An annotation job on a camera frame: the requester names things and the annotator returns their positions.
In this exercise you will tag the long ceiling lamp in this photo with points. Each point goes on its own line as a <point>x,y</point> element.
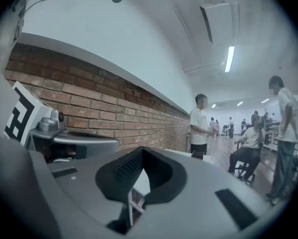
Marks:
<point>229,58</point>

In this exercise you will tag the white metal table frame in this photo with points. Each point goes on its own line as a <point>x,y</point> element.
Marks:
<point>270,143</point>

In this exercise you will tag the dark brown organizer box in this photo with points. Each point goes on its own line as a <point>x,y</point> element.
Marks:
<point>197,155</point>

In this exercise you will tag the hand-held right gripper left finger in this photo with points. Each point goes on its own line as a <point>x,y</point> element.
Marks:
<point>84,190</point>

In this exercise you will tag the black office chair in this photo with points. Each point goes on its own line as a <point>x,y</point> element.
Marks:
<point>241,168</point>

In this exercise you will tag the small ceiling lamp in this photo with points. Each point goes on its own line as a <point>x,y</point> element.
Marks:
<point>265,100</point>
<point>240,103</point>

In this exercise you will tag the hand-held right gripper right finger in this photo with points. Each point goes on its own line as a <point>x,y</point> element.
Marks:
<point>201,183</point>

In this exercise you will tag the ceiling air conditioner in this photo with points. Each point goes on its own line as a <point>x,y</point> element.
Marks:
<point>221,16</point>

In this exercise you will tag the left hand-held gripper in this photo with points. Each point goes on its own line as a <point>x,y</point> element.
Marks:
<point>27,113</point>

